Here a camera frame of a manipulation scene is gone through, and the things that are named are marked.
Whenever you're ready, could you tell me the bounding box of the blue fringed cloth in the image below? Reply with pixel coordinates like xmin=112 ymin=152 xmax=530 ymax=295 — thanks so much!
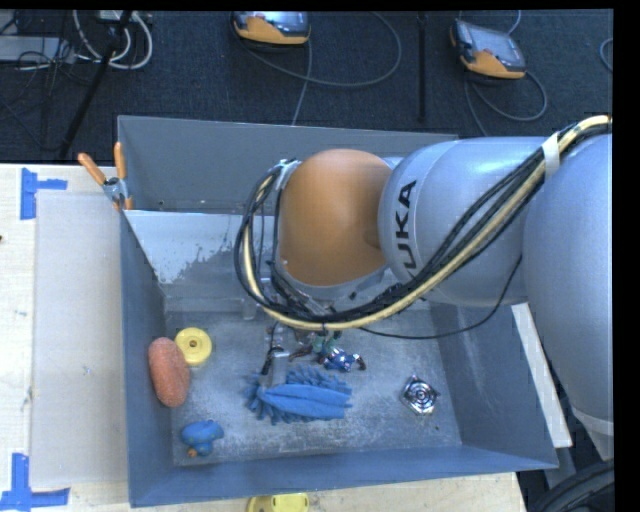
xmin=243 ymin=362 xmax=354 ymax=426

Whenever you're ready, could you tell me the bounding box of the grey metal bin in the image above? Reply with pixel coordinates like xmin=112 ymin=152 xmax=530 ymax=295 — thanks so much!
xmin=115 ymin=114 xmax=561 ymax=509

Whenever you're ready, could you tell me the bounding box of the small blue toy figure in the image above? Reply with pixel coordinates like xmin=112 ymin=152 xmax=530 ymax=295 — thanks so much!
xmin=321 ymin=349 xmax=368 ymax=374

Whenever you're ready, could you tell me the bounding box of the silver square metal piece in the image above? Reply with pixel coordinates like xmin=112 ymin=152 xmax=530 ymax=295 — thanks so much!
xmin=400 ymin=374 xmax=442 ymax=417

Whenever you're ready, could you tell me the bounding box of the yellow round disc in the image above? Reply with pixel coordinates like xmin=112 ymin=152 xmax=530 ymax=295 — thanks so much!
xmin=173 ymin=326 xmax=214 ymax=368

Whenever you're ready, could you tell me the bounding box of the blue toy duck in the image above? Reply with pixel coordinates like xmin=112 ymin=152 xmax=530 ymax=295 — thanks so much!
xmin=180 ymin=419 xmax=225 ymax=458

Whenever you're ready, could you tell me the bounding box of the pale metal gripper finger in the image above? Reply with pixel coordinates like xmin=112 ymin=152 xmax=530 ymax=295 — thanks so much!
xmin=270 ymin=350 xmax=293 ymax=390
xmin=257 ymin=348 xmax=276 ymax=387

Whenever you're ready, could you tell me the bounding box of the orange oval sponge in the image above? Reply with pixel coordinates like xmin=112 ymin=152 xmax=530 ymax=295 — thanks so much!
xmin=147 ymin=336 xmax=192 ymax=409

